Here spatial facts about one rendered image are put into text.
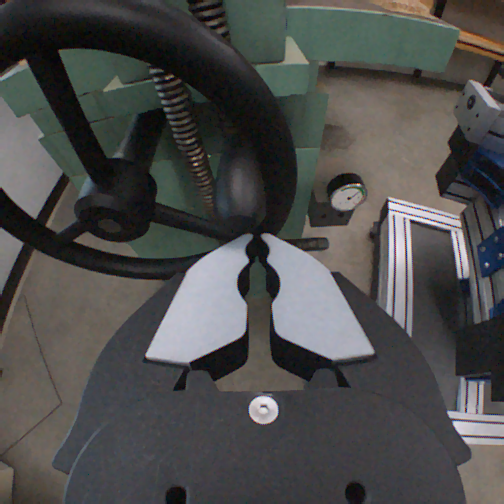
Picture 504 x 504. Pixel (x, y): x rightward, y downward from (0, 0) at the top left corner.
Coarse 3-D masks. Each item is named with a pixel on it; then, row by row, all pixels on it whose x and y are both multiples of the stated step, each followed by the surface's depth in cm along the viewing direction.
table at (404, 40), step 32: (288, 0) 21; (320, 0) 21; (352, 0) 22; (288, 32) 21; (320, 32) 20; (352, 32) 20; (384, 32) 20; (416, 32) 19; (448, 32) 18; (64, 64) 20; (96, 64) 21; (256, 64) 16; (288, 64) 16; (384, 64) 23; (416, 64) 22; (32, 96) 23; (128, 96) 18; (192, 96) 18
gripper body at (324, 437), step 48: (192, 384) 5; (336, 384) 5; (96, 432) 4; (144, 432) 4; (192, 432) 4; (240, 432) 4; (288, 432) 4; (336, 432) 4; (384, 432) 4; (432, 432) 4; (96, 480) 3; (144, 480) 3; (192, 480) 3; (240, 480) 3; (288, 480) 3; (336, 480) 3; (384, 480) 3; (432, 480) 3
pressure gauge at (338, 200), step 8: (336, 176) 35; (344, 176) 34; (352, 176) 34; (328, 184) 36; (336, 184) 35; (344, 184) 34; (352, 184) 33; (360, 184) 33; (328, 192) 36; (336, 192) 34; (344, 192) 35; (352, 192) 35; (360, 192) 35; (336, 200) 36; (344, 200) 36; (352, 200) 36; (360, 200) 36; (336, 208) 38; (344, 208) 38; (352, 208) 38
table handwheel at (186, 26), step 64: (64, 0) 6; (128, 0) 6; (0, 64) 7; (192, 64) 9; (64, 128) 11; (128, 128) 21; (256, 128) 12; (0, 192) 15; (128, 192) 16; (64, 256) 23; (128, 256) 28; (192, 256) 28
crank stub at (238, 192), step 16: (224, 144) 13; (240, 144) 12; (224, 160) 11; (240, 160) 11; (256, 160) 12; (224, 176) 10; (240, 176) 10; (256, 176) 10; (224, 192) 10; (240, 192) 10; (256, 192) 10; (224, 208) 10; (240, 208) 10; (256, 208) 10; (224, 224) 10; (240, 224) 10; (256, 224) 10
